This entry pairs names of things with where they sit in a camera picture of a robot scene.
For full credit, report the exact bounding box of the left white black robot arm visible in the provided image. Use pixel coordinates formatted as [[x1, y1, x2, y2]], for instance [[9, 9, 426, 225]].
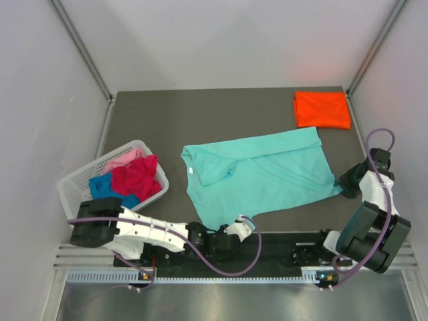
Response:
[[70, 197, 251, 265]]

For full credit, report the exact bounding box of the aluminium front rail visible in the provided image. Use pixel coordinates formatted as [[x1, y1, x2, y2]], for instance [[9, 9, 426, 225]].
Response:
[[53, 242, 418, 269]]

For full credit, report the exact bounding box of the pink t-shirt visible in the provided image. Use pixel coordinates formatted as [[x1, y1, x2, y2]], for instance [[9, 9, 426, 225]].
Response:
[[101, 148, 143, 175]]

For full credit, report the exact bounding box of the white plastic laundry basket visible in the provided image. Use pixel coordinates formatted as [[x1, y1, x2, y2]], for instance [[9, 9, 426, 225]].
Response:
[[58, 140, 152, 219]]

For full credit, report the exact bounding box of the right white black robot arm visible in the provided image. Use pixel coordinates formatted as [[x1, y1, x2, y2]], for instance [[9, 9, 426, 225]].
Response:
[[312, 148, 411, 274]]

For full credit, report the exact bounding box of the blue t-shirt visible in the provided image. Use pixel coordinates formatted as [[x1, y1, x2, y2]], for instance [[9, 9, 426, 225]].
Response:
[[88, 173, 140, 209]]

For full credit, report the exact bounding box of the aluminium corner post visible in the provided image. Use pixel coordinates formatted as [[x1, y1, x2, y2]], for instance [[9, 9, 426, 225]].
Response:
[[346, 0, 409, 96], [49, 0, 116, 104]]

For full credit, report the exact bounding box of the folded orange t-shirt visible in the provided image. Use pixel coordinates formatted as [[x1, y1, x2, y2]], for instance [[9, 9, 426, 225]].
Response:
[[293, 91, 352, 130]]

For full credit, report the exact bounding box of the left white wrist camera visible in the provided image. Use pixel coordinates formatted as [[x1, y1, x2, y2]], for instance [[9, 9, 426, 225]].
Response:
[[224, 215, 255, 243]]

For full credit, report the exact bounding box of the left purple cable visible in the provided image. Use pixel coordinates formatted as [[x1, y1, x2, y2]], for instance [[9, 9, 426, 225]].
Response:
[[66, 215, 262, 292]]

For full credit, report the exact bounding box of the right aluminium corner post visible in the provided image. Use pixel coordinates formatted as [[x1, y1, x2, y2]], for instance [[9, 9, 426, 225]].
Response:
[[346, 0, 409, 96]]

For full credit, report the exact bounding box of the teal t-shirt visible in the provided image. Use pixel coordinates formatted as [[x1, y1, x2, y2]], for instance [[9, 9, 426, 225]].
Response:
[[181, 127, 342, 229]]

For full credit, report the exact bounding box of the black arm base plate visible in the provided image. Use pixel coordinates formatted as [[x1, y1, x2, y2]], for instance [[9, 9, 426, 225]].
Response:
[[130, 231, 331, 277]]

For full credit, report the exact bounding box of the magenta t-shirt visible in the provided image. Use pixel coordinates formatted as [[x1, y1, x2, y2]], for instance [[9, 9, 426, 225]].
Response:
[[111, 155, 162, 203]]

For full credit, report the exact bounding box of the slotted grey cable duct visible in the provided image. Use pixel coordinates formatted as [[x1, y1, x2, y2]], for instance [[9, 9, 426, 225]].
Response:
[[67, 270, 338, 284]]

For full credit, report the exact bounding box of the left aluminium corner post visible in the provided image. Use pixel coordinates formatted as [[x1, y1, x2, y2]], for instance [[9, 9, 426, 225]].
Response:
[[49, 0, 116, 104]]

